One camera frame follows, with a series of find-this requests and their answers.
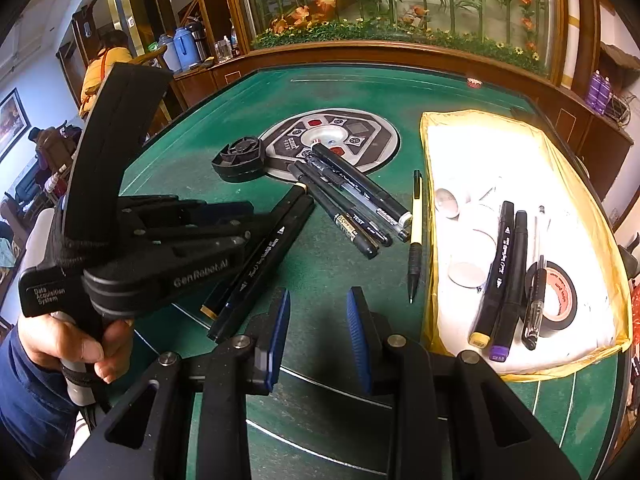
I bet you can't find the black tape roll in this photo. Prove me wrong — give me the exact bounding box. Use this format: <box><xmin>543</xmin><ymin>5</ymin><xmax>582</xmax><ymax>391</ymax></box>
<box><xmin>525</xmin><ymin>260</ymin><xmax>578</xmax><ymax>333</ymax></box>

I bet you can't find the person's left hand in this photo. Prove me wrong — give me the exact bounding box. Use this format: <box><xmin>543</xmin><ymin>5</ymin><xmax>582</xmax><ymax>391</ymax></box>
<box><xmin>16</xmin><ymin>310</ymin><xmax>136</xmax><ymax>386</ymax></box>

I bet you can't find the wide white plastic bottle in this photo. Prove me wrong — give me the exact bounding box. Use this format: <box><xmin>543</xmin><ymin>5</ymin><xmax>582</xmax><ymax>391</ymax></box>
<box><xmin>462</xmin><ymin>204</ymin><xmax>501</xmax><ymax>261</ymax></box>

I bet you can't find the black marker with yellow cap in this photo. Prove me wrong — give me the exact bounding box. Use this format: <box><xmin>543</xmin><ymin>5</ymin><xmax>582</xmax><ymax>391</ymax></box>
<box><xmin>468</xmin><ymin>200</ymin><xmax>517</xmax><ymax>350</ymax></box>

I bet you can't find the purple spray can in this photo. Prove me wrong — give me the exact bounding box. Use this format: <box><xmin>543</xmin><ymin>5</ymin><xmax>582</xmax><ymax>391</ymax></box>
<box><xmin>597</xmin><ymin>76</ymin><xmax>613</xmax><ymax>116</ymax></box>
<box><xmin>585</xmin><ymin>71</ymin><xmax>601</xmax><ymax>111</ymax></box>

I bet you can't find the wire basket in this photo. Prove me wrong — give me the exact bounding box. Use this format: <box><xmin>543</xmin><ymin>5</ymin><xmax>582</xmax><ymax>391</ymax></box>
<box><xmin>610</xmin><ymin>92</ymin><xmax>633</xmax><ymax>123</ymax></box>

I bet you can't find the slim black pen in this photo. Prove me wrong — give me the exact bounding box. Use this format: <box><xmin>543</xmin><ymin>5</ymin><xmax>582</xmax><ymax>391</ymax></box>
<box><xmin>294</xmin><ymin>161</ymin><xmax>394</xmax><ymax>248</ymax></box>

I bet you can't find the artificial flower bamboo display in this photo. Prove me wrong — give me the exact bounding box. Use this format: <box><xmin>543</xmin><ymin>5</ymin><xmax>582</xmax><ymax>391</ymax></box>
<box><xmin>235</xmin><ymin>0</ymin><xmax>561</xmax><ymax>78</ymax></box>

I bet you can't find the yellow satin lined box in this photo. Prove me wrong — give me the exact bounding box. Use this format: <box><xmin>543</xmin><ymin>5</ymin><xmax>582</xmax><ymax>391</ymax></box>
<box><xmin>419</xmin><ymin>109</ymin><xmax>632</xmax><ymax>383</ymax></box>

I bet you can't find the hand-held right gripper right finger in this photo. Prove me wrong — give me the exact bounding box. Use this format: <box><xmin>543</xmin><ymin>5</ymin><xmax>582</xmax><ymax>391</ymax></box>
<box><xmin>346</xmin><ymin>286</ymin><xmax>583</xmax><ymax>480</ymax></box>

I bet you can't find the thin clear ballpoint pen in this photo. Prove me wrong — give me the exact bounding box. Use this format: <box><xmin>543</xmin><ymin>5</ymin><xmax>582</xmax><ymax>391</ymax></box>
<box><xmin>530</xmin><ymin>204</ymin><xmax>548</xmax><ymax>266</ymax></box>

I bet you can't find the carved root wood decor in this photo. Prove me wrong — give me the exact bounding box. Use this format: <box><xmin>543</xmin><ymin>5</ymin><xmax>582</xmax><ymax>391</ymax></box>
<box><xmin>599</xmin><ymin>42</ymin><xmax>628</xmax><ymax>83</ymax></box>

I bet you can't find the clear barrel gel pen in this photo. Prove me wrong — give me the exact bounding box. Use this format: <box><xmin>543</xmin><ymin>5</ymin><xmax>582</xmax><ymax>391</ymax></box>
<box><xmin>302</xmin><ymin>155</ymin><xmax>407</xmax><ymax>243</ymax></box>

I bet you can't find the steel thermos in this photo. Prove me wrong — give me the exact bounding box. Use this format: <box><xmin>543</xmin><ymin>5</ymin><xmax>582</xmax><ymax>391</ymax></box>
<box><xmin>186</xmin><ymin>16</ymin><xmax>208</xmax><ymax>61</ymax></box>

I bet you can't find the person's left forearm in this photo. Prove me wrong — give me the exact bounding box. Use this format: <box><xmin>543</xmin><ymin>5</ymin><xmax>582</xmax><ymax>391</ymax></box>
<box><xmin>0</xmin><ymin>327</ymin><xmax>81</xmax><ymax>480</ymax></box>

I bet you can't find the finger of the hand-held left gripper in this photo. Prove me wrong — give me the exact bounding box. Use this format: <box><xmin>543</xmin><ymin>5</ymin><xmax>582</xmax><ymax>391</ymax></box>
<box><xmin>141</xmin><ymin>231</ymin><xmax>253</xmax><ymax>269</ymax></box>
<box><xmin>118</xmin><ymin>194</ymin><xmax>272</xmax><ymax>239</ymax></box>

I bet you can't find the round table control panel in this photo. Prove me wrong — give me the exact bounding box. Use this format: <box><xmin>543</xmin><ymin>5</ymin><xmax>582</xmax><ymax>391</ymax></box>
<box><xmin>260</xmin><ymin>107</ymin><xmax>401</xmax><ymax>181</ymax></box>

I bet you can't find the black marker with cream caps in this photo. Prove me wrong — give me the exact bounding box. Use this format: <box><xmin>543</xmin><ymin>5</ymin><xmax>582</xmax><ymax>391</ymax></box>
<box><xmin>200</xmin><ymin>182</ymin><xmax>307</xmax><ymax>322</ymax></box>

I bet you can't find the thick black pen white end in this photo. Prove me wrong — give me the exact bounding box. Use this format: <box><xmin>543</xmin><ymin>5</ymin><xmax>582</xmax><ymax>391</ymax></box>
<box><xmin>311</xmin><ymin>143</ymin><xmax>415</xmax><ymax>227</ymax></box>

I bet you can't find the black clip pen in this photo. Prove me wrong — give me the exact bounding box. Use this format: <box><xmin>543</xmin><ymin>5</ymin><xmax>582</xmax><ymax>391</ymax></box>
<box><xmin>521</xmin><ymin>255</ymin><xmax>550</xmax><ymax>352</ymax></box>

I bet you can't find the wooden chair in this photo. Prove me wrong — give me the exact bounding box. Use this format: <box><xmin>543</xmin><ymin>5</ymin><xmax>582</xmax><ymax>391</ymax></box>
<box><xmin>132</xmin><ymin>44</ymin><xmax>181</xmax><ymax>106</ymax></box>

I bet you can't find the slim white bottle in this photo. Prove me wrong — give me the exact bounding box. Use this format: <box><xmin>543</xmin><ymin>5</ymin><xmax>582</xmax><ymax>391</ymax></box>
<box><xmin>434</xmin><ymin>176</ymin><xmax>503</xmax><ymax>219</ymax></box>

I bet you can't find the black marker with white print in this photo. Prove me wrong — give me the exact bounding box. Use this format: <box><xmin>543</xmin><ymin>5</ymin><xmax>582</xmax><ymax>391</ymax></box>
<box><xmin>207</xmin><ymin>195</ymin><xmax>317</xmax><ymax>345</ymax></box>

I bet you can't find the pale blue thermos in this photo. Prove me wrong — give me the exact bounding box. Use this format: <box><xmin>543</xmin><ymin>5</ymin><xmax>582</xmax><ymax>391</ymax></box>
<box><xmin>157</xmin><ymin>34</ymin><xmax>182</xmax><ymax>73</ymax></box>

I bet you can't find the black pen with gold band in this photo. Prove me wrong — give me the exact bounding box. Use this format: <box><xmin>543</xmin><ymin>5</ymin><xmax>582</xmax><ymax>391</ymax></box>
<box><xmin>291</xmin><ymin>172</ymin><xmax>380</xmax><ymax>261</ymax></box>

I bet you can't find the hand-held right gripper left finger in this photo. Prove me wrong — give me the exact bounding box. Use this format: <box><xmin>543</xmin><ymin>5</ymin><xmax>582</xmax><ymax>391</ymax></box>
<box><xmin>59</xmin><ymin>287</ymin><xmax>292</xmax><ymax>480</ymax></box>

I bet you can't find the framed wall picture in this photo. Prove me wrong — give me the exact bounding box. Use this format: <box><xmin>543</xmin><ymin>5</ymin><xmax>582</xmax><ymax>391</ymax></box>
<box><xmin>0</xmin><ymin>87</ymin><xmax>32</xmax><ymax>161</ymax></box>

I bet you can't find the black marker with purple cap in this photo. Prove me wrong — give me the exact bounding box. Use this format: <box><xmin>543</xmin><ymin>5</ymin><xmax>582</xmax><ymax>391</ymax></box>
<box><xmin>489</xmin><ymin>210</ymin><xmax>529</xmax><ymax>362</ymax></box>

